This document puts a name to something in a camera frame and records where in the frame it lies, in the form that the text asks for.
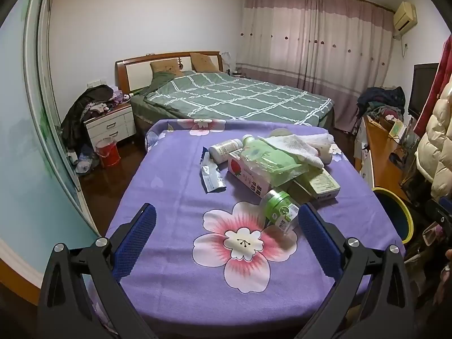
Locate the green checked duvet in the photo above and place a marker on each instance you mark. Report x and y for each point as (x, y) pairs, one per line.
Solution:
(229, 99)

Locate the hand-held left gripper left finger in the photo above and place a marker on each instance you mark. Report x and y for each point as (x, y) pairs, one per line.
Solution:
(136, 243)

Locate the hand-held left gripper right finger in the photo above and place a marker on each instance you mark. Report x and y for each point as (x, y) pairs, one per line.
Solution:
(317, 243)

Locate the white plastic bottle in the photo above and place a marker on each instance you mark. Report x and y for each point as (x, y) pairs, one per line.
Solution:
(224, 150)

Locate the small green yellow box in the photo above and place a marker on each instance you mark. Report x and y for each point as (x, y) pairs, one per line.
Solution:
(397, 129)

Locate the black television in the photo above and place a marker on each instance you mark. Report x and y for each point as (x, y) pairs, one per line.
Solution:
(422, 90)

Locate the brown pillow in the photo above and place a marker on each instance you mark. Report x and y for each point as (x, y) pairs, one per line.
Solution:
(166, 67)
(204, 62)

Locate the green white box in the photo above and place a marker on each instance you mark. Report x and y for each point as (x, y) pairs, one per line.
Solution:
(321, 185)

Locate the red bucket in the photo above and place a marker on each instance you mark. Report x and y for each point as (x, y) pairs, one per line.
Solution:
(107, 155)

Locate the green round jar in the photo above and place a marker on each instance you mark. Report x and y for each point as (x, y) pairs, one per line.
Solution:
(279, 210)

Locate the cream puffer jacket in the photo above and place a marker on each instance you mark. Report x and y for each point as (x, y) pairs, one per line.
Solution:
(436, 148)

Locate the crumpled plastic bags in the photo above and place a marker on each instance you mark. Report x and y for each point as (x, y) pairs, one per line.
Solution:
(83, 160)

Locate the dark jacket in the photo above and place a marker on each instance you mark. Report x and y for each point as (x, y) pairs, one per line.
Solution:
(76, 120)

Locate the wooden sideboard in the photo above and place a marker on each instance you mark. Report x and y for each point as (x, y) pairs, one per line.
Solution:
(383, 155)

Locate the clear plastic bag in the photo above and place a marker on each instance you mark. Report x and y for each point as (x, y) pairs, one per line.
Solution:
(282, 174)

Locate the beige air conditioner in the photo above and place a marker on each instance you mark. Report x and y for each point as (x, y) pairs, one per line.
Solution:
(404, 16)

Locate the pink beige curtain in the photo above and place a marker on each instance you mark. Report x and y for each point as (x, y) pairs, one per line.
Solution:
(310, 49)

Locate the pile of small clothes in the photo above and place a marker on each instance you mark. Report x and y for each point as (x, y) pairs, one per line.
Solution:
(106, 104)

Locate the purple floral tablecloth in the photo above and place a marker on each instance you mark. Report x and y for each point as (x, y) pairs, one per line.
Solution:
(176, 190)

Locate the wooden bed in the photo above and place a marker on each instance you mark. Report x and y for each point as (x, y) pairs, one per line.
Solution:
(137, 74)

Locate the pink white carton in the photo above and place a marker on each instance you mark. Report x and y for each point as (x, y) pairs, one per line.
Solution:
(247, 180)

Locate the pile of dark clothes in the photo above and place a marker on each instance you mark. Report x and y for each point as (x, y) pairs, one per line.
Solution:
(381, 100)

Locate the yellow rimmed trash bin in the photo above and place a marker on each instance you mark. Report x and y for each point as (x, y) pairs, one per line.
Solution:
(397, 215)

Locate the white nightstand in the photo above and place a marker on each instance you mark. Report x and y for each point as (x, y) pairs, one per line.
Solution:
(113, 127)

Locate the white paper towel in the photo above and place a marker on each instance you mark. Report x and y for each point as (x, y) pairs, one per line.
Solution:
(300, 144)

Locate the green white bottle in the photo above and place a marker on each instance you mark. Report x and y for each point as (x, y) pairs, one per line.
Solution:
(263, 150)

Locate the frosted glass wardrobe door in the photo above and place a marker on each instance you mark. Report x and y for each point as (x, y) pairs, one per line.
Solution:
(21, 130)

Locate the blue white wrapper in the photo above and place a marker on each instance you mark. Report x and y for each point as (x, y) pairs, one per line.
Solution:
(212, 178)

